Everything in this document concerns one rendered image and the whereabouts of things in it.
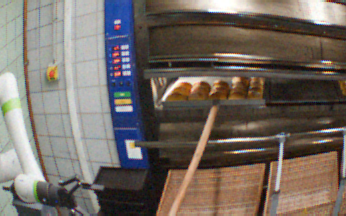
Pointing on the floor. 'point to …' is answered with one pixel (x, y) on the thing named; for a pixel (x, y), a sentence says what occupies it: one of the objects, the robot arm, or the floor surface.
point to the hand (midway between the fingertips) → (105, 206)
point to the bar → (261, 141)
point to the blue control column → (116, 10)
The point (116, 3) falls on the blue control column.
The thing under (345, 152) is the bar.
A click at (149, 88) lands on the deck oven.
